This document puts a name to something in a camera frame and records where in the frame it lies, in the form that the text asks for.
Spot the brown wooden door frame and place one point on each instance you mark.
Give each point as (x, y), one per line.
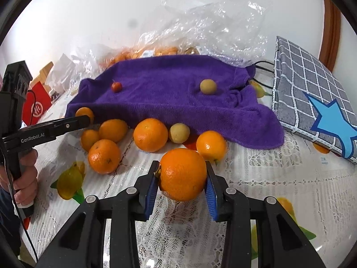
(331, 35)

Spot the clear crumpled plastic bag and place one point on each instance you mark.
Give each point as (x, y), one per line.
(229, 30)

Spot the bag of walnuts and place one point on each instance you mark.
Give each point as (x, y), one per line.
(191, 51)

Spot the red paper bag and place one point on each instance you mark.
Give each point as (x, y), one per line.
(37, 103)

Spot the wooden chair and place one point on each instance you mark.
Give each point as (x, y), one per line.
(42, 76)

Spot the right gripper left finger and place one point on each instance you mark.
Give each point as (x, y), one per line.
(80, 241)

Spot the small red apple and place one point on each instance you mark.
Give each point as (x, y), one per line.
(116, 87)

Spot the purple towel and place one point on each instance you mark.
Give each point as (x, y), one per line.
(167, 88)

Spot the orange mandarin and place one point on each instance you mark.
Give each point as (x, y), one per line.
(114, 130)
(104, 156)

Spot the grey checked star bag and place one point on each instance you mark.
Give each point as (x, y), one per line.
(310, 102)

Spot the small orange kumquat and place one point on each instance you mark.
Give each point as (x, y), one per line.
(89, 138)
(85, 111)

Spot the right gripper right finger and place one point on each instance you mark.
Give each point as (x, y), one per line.
(280, 241)

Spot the large orange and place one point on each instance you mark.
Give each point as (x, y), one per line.
(183, 174)
(150, 135)

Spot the person's left hand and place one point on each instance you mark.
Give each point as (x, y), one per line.
(26, 186)

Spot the white plastic bag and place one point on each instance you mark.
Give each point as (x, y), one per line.
(60, 75)

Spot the yellow-green round fruit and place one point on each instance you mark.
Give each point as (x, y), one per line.
(179, 133)
(208, 87)

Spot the clear bag with fruit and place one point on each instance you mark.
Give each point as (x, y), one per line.
(90, 61)

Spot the medium orange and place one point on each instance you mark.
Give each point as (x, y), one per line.
(212, 146)

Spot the bag of small oranges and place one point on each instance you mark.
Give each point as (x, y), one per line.
(126, 53)

